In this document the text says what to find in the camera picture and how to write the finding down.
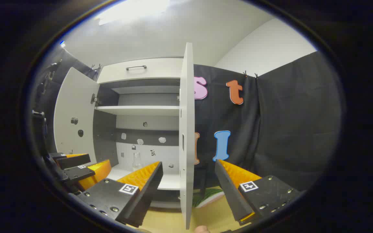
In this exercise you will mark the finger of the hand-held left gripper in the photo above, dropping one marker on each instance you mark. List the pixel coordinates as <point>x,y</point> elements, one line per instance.
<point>79,173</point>
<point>76,160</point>

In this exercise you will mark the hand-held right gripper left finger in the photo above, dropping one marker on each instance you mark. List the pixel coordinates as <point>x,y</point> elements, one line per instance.
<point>147,191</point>

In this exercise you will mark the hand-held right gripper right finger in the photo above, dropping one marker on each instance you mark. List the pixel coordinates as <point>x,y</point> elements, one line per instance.
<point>230,194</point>

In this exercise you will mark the clear glass bottle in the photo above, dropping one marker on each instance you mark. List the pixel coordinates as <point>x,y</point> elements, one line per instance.
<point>137,163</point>

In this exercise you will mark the camera sticker grey cabinet door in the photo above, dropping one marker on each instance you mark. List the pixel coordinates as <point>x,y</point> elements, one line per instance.
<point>73,103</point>

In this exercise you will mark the grey cabinet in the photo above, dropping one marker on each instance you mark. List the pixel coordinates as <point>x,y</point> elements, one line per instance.
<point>154,123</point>

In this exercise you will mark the headphone sticker grey cabinet door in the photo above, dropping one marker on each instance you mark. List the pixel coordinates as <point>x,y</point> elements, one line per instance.
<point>188,129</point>

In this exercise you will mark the grey cabinet shelf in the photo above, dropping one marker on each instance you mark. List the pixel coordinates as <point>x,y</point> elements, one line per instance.
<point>170,183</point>
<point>138,110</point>

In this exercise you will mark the grey cabinet drawer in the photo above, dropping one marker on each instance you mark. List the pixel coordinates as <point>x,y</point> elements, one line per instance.
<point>160,69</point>

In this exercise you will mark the green white striped object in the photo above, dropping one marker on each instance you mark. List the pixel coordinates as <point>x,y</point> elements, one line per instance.
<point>210,195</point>

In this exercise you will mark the black backdrop cloth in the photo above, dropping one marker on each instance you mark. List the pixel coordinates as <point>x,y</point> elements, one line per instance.
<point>287,129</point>

